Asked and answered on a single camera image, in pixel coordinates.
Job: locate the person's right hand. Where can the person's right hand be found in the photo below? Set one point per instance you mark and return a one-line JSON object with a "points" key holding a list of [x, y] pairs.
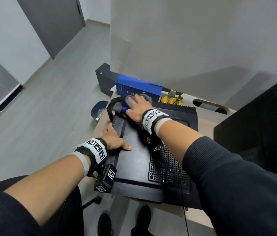
{"points": [[138, 108]]}

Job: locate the person's left hand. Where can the person's left hand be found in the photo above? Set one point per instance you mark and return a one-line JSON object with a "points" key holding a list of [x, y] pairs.
{"points": [[115, 141]]}

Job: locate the grey cleaning cloth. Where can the grey cleaning cloth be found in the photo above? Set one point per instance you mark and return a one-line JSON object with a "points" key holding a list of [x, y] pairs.
{"points": [[126, 101]]}

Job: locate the black device with blue light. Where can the black device with blue light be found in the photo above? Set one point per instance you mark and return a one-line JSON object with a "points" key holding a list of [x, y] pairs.
{"points": [[136, 164]]}

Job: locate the black Lenovo tower case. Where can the black Lenovo tower case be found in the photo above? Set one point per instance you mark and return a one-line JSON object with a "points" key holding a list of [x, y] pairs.
{"points": [[259, 135]]}

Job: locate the person's left forearm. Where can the person's left forearm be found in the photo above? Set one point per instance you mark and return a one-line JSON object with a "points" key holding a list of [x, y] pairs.
{"points": [[42, 189]]}

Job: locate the person's right forearm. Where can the person's right forearm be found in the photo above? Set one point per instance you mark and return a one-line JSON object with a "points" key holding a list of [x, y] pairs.
{"points": [[227, 181]]}

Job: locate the person's right shoe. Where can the person's right shoe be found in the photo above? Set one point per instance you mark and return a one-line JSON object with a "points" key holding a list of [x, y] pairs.
{"points": [[143, 218]]}

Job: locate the person's shoe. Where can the person's shoe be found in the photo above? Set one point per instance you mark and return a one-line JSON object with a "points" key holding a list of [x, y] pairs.
{"points": [[104, 224], [143, 218]]}

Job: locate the person's left shoe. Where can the person's left shoe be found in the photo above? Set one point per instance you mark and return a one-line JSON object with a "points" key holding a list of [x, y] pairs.
{"points": [[104, 224]]}

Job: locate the right wrist marker band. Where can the right wrist marker band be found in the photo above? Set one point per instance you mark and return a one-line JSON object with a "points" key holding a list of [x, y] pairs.
{"points": [[152, 117]]}

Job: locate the wrist marker band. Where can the wrist marker band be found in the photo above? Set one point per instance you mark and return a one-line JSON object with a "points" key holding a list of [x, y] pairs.
{"points": [[152, 117], [94, 149]]}

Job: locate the small blue plastic box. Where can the small blue plastic box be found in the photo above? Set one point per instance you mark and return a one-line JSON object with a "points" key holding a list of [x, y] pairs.
{"points": [[138, 88]]}

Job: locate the left wrist marker band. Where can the left wrist marker band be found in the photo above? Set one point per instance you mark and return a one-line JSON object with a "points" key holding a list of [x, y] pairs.
{"points": [[94, 149]]}

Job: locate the yellow banana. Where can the yellow banana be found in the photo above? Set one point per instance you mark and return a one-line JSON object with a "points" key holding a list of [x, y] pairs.
{"points": [[163, 100], [171, 100], [179, 101]]}

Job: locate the crumpled white tissue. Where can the crumpled white tissue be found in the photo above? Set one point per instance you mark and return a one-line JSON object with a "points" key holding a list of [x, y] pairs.
{"points": [[113, 89]]}

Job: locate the dark blue waste bin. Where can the dark blue waste bin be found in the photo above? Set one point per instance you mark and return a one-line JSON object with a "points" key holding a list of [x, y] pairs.
{"points": [[99, 110]]}

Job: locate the grey metal stand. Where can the grey metal stand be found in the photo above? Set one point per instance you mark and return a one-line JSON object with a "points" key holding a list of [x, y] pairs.
{"points": [[171, 93]]}

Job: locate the black floor box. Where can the black floor box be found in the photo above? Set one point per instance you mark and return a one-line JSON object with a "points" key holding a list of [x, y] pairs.
{"points": [[105, 81]]}

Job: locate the black office chair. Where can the black office chair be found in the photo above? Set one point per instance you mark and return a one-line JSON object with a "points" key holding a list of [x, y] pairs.
{"points": [[72, 213]]}

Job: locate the grey door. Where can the grey door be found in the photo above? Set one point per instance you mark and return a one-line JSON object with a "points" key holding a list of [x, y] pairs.
{"points": [[55, 22]]}

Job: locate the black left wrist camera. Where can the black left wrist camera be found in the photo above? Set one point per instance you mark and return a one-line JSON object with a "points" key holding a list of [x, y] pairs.
{"points": [[105, 179]]}

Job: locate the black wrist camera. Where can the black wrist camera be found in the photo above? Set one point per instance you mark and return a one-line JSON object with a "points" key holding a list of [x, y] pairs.
{"points": [[105, 179], [154, 145]]}

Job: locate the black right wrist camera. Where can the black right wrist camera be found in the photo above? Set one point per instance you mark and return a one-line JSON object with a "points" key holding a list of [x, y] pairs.
{"points": [[154, 145]]}

